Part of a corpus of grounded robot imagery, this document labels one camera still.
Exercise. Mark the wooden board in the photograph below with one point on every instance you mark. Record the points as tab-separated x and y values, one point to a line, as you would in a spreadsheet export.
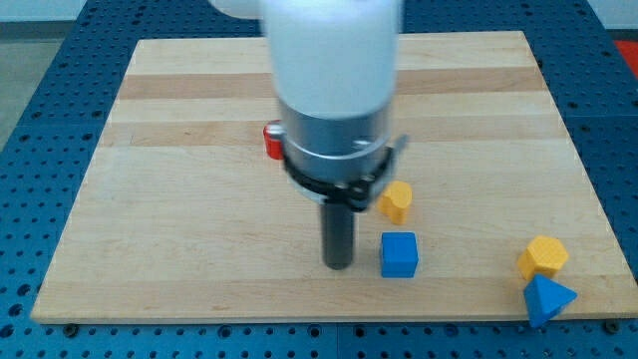
183	218

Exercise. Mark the yellow hexagon block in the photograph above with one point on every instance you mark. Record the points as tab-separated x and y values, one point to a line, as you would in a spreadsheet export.
544	255

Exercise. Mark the yellow heart block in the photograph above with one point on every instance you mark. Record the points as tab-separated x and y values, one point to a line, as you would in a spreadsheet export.
395	201

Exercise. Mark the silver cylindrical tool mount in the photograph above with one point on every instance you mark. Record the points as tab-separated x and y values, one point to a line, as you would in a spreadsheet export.
347	160

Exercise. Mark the red block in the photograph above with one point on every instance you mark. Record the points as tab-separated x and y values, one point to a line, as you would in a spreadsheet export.
272	142

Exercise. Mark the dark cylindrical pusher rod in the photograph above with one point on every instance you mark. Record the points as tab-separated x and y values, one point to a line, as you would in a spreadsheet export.
338	235

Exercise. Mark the blue cube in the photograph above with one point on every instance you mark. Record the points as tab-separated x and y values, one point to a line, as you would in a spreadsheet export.
399	254

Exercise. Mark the blue perforated table frame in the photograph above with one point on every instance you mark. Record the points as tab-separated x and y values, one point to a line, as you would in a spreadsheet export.
47	154

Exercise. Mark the blue triangular block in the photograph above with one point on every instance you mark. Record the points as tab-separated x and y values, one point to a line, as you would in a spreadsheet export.
545	298

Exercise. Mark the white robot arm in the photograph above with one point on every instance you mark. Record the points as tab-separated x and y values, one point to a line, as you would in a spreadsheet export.
334	72

